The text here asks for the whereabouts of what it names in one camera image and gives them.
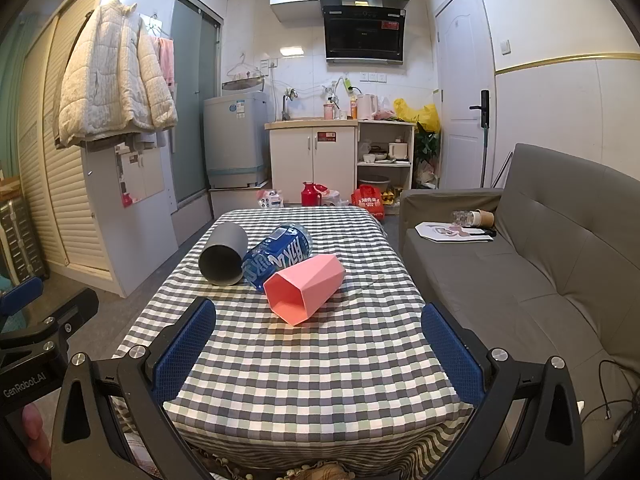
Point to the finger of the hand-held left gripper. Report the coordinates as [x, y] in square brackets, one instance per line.
[75, 306]
[20, 294]

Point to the black range hood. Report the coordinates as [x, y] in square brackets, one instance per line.
[362, 30]

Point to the grey washing machine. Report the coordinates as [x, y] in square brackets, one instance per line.
[235, 140]

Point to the frosted glass sliding door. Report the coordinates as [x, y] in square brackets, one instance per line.
[195, 110]

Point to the grey cup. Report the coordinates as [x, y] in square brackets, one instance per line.
[227, 242]

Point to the person's left hand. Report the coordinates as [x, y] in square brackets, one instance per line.
[36, 435]

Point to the brown paper cup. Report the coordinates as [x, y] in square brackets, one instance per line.
[484, 217]

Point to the white electric kettle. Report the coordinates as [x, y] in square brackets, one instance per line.
[367, 107]

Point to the black door lock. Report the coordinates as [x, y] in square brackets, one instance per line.
[484, 107]

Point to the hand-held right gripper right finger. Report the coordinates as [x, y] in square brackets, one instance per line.
[451, 356]

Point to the pink faceted cup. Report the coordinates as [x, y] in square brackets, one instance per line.
[310, 282]

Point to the clear plastic cup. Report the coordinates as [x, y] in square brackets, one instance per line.
[462, 217]

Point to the pink bottle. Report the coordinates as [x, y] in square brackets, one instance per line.
[329, 111]

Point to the cream louvred wardrobe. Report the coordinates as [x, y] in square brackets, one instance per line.
[65, 200]

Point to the white puffer jacket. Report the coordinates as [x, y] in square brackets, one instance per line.
[115, 75]

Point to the grey sofa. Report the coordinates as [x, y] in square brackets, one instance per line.
[505, 285]

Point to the grey suitcase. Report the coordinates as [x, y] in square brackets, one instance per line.
[20, 245]

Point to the metal faucet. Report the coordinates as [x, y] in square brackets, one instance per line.
[286, 105]

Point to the red jug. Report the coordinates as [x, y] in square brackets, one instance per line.
[310, 195]

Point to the white light switch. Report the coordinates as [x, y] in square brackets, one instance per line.
[505, 47]

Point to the white open shelf unit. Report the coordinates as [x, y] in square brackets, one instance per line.
[385, 132]

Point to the grey plastic basin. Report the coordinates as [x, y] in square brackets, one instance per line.
[374, 184]

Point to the white printed board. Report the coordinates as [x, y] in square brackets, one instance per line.
[440, 235]

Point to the green plant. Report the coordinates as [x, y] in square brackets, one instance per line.
[427, 147]

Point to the blue label plastic bottle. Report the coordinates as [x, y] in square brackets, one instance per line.
[275, 260]

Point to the grey white checkered tablecloth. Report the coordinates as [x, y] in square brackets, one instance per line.
[310, 375]

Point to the white door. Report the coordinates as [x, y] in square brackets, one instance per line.
[462, 60]

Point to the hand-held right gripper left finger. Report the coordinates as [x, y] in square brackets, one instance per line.
[184, 352]

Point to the orange bottle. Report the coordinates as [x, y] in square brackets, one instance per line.
[354, 109]

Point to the red shopping bag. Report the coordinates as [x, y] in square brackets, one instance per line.
[369, 202]

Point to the yellow plastic bag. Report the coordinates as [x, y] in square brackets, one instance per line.
[422, 115]

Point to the pink towel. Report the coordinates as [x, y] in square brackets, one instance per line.
[165, 60]

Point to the white sink cabinet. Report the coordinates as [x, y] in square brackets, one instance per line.
[310, 165]

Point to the white plastic bag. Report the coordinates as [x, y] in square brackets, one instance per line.
[271, 199]

